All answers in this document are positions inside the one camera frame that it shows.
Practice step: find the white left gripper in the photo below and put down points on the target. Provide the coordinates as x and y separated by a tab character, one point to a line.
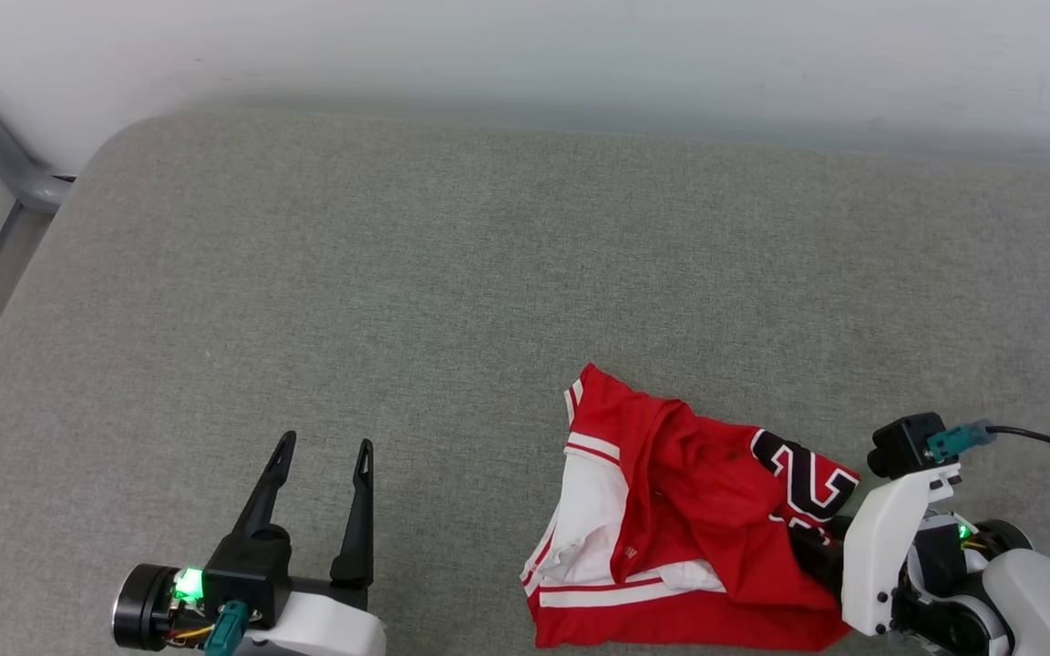
324	629

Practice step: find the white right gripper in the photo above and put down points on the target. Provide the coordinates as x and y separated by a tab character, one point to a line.
880	556

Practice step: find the red white basketball jersey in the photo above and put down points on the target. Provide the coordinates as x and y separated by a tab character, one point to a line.
698	492

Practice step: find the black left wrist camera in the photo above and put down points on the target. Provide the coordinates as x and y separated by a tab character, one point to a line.
247	569

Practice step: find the grey metal frame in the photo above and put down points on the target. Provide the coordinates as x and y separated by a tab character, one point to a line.
5	159

